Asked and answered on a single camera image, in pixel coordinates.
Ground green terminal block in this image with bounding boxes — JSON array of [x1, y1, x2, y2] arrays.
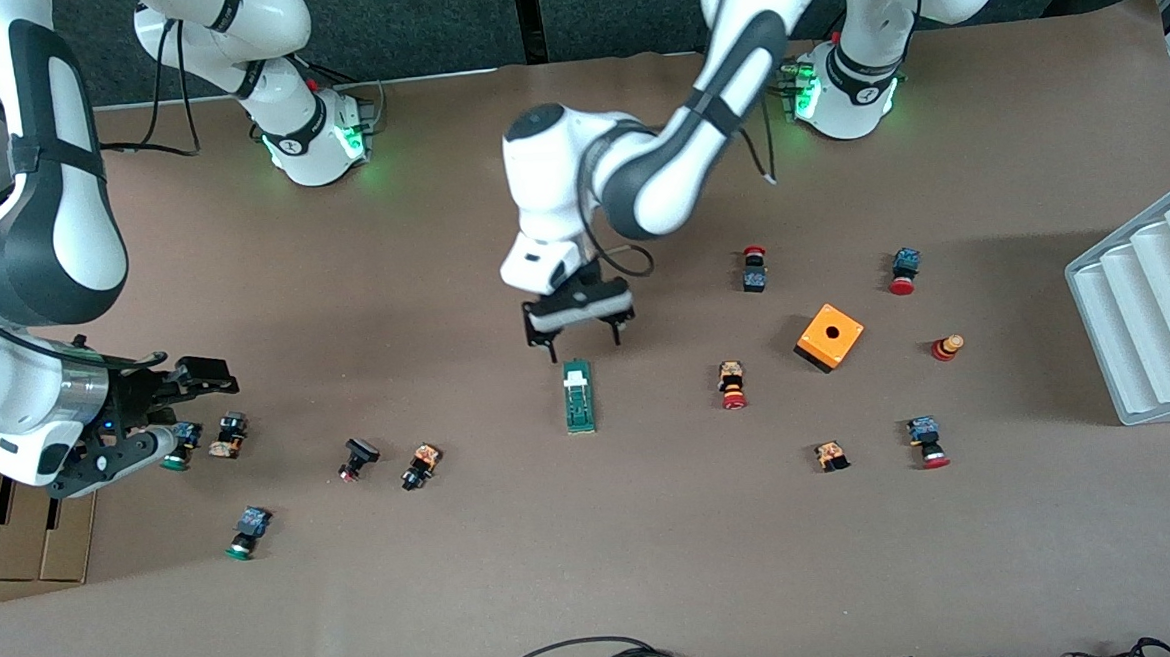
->
[[561, 358, 598, 436]]

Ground green pushbutton blue contact block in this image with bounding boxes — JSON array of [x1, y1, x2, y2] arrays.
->
[[157, 421, 206, 474], [222, 504, 276, 564]]

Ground red button orange contact block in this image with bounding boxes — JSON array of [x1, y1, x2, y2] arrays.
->
[[716, 359, 749, 412]]

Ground red button black contact block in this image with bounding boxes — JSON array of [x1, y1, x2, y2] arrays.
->
[[740, 245, 771, 295]]

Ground black selector orange contact block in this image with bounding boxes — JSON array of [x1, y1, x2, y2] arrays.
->
[[398, 441, 445, 493]]

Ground brown cardboard divider box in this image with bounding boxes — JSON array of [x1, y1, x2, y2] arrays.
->
[[0, 426, 104, 588]]

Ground red mushroom button blue block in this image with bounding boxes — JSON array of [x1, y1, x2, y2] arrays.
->
[[885, 246, 924, 298], [905, 414, 952, 472]]

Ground white ridged plastic tray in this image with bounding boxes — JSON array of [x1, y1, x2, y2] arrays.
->
[[1060, 175, 1170, 430]]

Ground black switch orange contact block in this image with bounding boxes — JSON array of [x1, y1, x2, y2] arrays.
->
[[205, 410, 250, 461]]

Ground black square button red ring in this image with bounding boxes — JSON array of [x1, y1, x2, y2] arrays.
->
[[335, 435, 384, 485]]

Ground orange button enclosure box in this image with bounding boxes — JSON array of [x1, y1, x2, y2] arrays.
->
[[791, 301, 868, 377]]

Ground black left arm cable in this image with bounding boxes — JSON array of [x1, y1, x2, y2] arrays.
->
[[575, 118, 785, 282]]

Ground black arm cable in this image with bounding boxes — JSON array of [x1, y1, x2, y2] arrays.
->
[[575, 118, 785, 282], [88, 19, 201, 163]]

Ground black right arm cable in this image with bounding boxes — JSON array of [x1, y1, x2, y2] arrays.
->
[[88, 19, 201, 163]]

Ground right arm base cable bundle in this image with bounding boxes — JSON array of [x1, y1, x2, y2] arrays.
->
[[309, 64, 391, 138]]

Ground thin black curled cable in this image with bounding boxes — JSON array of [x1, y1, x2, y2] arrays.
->
[[1062, 635, 1170, 657]]

